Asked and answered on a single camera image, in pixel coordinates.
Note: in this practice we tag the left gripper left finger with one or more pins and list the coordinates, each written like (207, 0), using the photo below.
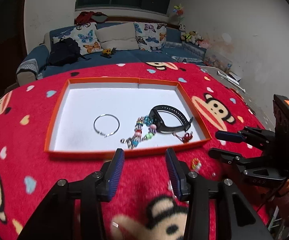
(54, 216)

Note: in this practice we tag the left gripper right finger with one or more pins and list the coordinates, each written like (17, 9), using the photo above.
(235, 217)

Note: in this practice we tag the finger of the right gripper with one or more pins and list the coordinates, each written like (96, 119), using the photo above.
(232, 158)
(259, 138)

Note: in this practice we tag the red knotted cord charm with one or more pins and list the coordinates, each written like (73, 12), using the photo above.
(185, 138)

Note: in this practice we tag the thin silver bangle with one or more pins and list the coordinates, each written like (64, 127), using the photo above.
(106, 125)

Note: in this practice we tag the orange box lid tray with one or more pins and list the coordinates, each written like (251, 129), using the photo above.
(70, 133)

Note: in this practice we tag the black smart band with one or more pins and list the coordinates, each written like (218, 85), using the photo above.
(169, 119)

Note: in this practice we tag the plush toy pile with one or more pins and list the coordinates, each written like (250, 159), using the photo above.
(193, 37)

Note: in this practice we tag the right butterfly pillow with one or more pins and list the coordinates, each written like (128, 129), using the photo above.
(150, 36)

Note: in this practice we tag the butterfly pillow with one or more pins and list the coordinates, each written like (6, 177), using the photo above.
(84, 35)
(150, 36)

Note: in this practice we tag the colourful pinwheel toy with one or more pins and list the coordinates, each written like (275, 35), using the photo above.
(179, 11)

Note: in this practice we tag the black backpack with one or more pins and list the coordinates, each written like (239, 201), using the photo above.
(66, 51)

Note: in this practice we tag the yellow toy truck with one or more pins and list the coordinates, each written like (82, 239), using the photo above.
(107, 53)

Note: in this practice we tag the plain beige pillow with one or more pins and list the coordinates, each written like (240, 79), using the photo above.
(121, 37)

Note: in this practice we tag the left butterfly pillow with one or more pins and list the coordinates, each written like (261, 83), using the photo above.
(84, 35)

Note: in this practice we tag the red clothes pile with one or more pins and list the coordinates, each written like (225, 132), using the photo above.
(90, 16)

